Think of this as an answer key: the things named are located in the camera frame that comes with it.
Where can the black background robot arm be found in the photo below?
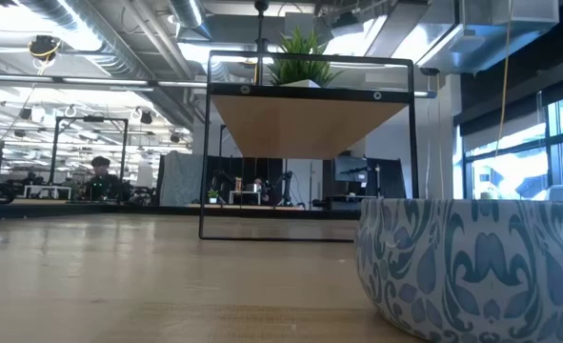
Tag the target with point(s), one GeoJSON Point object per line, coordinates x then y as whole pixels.
{"type": "Point", "coordinates": [221, 183]}
{"type": "Point", "coordinates": [287, 188]}

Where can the person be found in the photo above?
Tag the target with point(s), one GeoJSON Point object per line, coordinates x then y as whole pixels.
{"type": "Point", "coordinates": [259, 185]}
{"type": "Point", "coordinates": [101, 183]}

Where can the small white table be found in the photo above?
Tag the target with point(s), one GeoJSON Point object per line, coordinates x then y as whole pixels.
{"type": "Point", "coordinates": [246, 192]}

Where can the small background potted plant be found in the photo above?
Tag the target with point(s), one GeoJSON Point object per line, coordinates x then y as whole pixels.
{"type": "Point", "coordinates": [213, 194]}

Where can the grey partition panel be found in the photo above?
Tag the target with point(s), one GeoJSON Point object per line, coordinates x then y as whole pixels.
{"type": "Point", "coordinates": [181, 178]}

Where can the green artificial plant white pot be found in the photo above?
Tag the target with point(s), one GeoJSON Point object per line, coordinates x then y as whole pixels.
{"type": "Point", "coordinates": [302, 66]}

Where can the long ceiling light strip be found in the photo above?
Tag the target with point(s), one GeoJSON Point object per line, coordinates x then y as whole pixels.
{"type": "Point", "coordinates": [95, 81]}

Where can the large glass window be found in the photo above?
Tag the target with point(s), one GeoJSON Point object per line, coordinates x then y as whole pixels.
{"type": "Point", "coordinates": [514, 171]}

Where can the wooden shelf black metal frame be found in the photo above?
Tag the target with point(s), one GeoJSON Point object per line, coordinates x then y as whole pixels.
{"type": "Point", "coordinates": [305, 124]}

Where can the dark wall monitor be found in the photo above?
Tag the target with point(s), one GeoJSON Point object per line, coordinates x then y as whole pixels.
{"type": "Point", "coordinates": [351, 169]}

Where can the black aluminium table frame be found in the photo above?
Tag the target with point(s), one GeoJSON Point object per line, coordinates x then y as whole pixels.
{"type": "Point", "coordinates": [119, 209]}

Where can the silver spiral ceiling duct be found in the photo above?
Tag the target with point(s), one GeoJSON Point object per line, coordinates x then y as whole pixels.
{"type": "Point", "coordinates": [188, 12]}

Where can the black background rig frame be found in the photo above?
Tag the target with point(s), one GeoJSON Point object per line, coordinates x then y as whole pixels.
{"type": "Point", "coordinates": [90, 119]}

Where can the large silver air duct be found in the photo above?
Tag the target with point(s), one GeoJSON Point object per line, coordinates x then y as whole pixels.
{"type": "Point", "coordinates": [457, 52]}

